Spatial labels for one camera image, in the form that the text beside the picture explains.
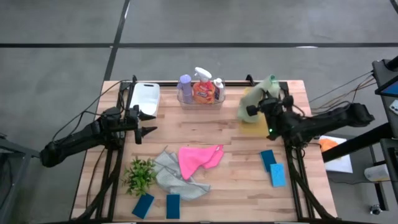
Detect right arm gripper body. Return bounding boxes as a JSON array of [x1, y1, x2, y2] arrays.
[[246, 95, 295, 124]]

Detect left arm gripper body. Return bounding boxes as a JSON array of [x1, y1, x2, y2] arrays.
[[123, 105, 143, 145]]

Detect green microfibre cloth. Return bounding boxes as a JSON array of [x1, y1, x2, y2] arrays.
[[237, 74, 281, 124]]

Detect green plant leaves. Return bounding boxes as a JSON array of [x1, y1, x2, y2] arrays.
[[122, 157, 158, 197]]

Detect blue two-tone sponge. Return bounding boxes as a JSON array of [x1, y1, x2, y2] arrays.
[[260, 149, 277, 173], [131, 192, 155, 220], [165, 194, 181, 220], [269, 162, 287, 188]]

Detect white cleaner bottle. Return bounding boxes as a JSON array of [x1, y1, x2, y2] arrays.
[[213, 77, 225, 102]]

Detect pink microfibre cloth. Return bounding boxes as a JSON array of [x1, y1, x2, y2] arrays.
[[178, 144, 224, 181]]

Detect grey patterned cloth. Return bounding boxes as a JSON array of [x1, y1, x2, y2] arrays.
[[153, 149, 212, 202]]

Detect white plastic bin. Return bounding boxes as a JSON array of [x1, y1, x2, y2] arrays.
[[129, 82, 161, 118]]

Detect yellow translucent plastic bin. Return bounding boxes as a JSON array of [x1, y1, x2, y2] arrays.
[[239, 86, 272, 138]]

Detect purple spray bottle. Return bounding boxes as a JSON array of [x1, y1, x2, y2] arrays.
[[177, 74, 193, 104]]

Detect clear plastic bin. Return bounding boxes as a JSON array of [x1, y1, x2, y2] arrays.
[[176, 79, 226, 110]]

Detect orange Lysol spray bottle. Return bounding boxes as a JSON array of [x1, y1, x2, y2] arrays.
[[192, 67, 216, 105]]

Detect orange round object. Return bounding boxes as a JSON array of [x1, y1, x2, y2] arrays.
[[319, 138, 340, 153]]

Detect white paper sheet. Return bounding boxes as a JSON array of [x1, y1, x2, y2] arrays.
[[318, 135, 354, 174]]

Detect black office desk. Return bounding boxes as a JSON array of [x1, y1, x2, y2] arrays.
[[371, 55, 398, 138]]

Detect blue lit screen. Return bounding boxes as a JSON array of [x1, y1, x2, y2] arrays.
[[374, 80, 398, 97]]

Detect black rig frame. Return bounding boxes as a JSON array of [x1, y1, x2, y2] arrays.
[[73, 74, 398, 224]]

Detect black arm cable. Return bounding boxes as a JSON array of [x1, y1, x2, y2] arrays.
[[51, 79, 135, 142], [309, 71, 377, 114]]

